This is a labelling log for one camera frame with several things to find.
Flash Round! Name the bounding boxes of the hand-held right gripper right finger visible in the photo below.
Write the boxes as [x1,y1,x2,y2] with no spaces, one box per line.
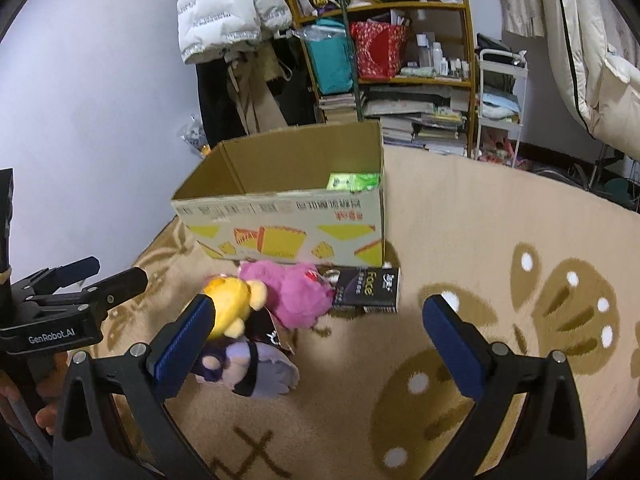
[421,294,588,480]

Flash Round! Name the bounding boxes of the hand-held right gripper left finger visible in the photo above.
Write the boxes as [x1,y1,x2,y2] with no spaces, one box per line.
[51,294,221,480]

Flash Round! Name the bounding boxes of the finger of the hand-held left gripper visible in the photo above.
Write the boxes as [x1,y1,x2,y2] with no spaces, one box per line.
[27,266,149,320]
[10,256,102,302]

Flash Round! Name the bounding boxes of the yellow plush toy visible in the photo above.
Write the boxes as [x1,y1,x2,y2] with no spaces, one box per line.
[202,275,268,341]

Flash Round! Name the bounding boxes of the black tissue pack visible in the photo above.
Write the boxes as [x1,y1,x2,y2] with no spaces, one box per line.
[331,266,402,315]

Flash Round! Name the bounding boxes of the pink plush toy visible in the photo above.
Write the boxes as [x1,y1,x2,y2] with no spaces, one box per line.
[239,260,335,330]

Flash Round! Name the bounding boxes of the printed cardboard box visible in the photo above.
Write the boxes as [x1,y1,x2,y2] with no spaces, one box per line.
[171,120,386,268]

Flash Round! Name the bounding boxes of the person's left hand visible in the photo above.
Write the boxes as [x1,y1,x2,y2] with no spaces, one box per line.
[34,405,58,436]

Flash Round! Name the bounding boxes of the beige patterned carpet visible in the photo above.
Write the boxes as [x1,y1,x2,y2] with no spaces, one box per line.
[65,147,640,480]

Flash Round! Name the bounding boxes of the clear plastic bag of items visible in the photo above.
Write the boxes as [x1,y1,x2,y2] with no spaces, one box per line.
[177,115,216,158]

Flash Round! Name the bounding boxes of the green packet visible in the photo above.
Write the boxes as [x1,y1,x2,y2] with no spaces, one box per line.
[326,172,382,193]

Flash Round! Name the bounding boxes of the pink object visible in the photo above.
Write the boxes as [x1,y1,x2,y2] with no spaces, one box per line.
[480,130,516,163]

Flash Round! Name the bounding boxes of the black coat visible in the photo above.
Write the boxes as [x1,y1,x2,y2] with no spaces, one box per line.
[195,55,251,148]

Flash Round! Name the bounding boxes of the beige coat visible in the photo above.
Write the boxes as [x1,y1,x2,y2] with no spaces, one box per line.
[227,50,291,136]

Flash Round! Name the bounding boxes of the pile of books and papers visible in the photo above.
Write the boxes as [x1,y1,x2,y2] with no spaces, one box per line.
[362,85,471,156]

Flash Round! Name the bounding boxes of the dark green round object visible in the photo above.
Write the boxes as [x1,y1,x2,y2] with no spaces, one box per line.
[600,177,640,211]

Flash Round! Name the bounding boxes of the light blue folded cloth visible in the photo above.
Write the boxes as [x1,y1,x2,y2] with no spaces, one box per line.
[480,91,518,121]

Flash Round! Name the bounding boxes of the dark hanging jacket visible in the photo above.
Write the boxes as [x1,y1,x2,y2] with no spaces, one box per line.
[270,37,321,128]

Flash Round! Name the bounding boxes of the stack of old books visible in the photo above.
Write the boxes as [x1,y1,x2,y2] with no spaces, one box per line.
[317,91,363,123]

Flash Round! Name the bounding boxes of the dark bag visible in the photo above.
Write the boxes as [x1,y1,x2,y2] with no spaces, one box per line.
[475,34,516,93]

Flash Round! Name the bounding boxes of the white puffer jacket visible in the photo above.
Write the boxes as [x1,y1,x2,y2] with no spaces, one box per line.
[177,0,293,66]

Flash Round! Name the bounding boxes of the group of white bottles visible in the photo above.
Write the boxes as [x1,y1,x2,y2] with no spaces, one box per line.
[415,32,471,78]

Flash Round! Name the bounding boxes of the white trolley cart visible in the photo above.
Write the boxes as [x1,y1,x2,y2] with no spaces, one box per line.
[472,47,530,166]

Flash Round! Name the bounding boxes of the red patterned bag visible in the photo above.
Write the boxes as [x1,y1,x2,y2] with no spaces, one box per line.
[349,21,411,80]

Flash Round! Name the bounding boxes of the teal bag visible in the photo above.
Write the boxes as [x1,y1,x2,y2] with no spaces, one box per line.
[302,20,356,96]

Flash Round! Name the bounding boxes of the green pole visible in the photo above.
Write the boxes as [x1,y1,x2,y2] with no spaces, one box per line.
[337,0,363,123]

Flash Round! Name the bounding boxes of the cream padded chair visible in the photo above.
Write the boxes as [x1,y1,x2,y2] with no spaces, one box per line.
[532,0,640,156]

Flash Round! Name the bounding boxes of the wooden shelf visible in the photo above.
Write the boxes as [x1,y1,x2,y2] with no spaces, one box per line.
[282,0,476,158]

